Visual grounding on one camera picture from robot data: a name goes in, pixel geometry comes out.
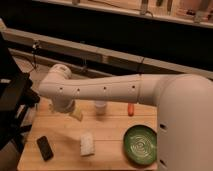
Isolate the black cable left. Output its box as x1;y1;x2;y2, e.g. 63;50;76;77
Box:
29;40;41;75

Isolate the orange carrot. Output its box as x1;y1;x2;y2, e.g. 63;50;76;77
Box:
128;103;134;116

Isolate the black eraser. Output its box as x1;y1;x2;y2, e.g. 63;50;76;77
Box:
37;136;54;161

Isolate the black cable right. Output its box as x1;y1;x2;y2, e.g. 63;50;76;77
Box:
135;56;146;73

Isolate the green bowl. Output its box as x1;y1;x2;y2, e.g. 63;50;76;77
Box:
123;125;157;166

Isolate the black cable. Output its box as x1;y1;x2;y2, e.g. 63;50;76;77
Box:
135;56;146;73
29;40;41;75

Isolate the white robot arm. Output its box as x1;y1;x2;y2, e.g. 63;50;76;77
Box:
39;64;213;171

